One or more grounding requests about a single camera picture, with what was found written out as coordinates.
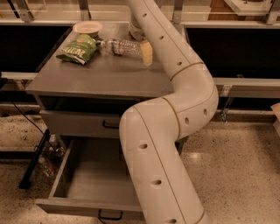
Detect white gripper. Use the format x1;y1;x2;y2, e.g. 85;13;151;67
129;15;153;66

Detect clear plastic water bottle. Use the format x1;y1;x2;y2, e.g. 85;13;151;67
101;38;143;60

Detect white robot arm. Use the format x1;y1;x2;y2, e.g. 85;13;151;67
119;0;219;224

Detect grey drawer cabinet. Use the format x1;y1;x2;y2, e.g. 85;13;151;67
25;22;200;165

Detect grey middle drawer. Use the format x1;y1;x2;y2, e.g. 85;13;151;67
40;110;120;138

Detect open grey bottom drawer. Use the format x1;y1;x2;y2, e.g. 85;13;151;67
36;137;144;221

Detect beige paper bowl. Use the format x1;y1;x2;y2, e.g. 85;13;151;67
73;21;102;38

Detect green chip bag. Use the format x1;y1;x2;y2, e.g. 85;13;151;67
56;34;101;65

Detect bottles on floor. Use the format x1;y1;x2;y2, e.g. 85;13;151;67
38;134;66;178

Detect black stand leg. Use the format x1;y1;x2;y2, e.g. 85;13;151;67
18;129;50;189

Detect clear acrylic bracket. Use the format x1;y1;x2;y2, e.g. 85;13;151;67
220;97;234;123

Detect black cable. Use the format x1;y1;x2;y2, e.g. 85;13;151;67
0;92;56;151

